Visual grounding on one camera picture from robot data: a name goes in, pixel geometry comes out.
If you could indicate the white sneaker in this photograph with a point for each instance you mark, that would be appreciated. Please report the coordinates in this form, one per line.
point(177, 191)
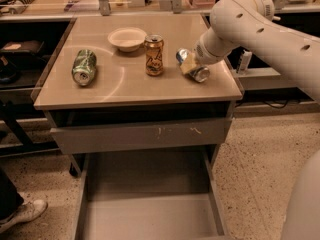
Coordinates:
point(24, 213)

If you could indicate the white paper bowl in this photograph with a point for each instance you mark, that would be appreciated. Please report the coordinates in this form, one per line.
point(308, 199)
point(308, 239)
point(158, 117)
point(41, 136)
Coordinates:
point(127, 39)

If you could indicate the white tube bottle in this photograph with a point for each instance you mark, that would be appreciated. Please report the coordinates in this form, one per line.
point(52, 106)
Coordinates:
point(243, 62)

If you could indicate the dark trouser leg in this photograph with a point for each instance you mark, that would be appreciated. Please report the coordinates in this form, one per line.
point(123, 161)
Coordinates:
point(10, 199)

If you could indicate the grey drawer cabinet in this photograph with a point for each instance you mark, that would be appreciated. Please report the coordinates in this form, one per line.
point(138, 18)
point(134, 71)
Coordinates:
point(122, 92)

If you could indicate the top drawer front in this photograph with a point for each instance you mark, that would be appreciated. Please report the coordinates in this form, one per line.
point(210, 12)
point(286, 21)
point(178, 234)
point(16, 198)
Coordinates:
point(135, 136)

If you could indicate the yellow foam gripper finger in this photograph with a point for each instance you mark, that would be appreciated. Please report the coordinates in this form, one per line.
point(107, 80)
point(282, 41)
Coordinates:
point(189, 63)

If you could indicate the open middle drawer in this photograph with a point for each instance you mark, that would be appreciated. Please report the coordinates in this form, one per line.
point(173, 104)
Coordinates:
point(157, 195)

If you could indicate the gold upright soda can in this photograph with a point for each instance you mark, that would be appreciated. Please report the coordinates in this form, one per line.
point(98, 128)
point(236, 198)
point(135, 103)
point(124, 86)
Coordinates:
point(153, 45)

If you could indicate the crushed green soda can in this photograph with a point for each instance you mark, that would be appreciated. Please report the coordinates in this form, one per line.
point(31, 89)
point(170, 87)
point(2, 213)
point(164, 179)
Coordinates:
point(84, 67)

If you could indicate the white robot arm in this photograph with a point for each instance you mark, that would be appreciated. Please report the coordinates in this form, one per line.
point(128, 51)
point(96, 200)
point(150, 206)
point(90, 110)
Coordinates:
point(296, 56)

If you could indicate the blue silver redbull can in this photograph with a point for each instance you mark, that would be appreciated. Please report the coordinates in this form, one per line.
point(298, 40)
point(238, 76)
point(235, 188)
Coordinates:
point(200, 73)

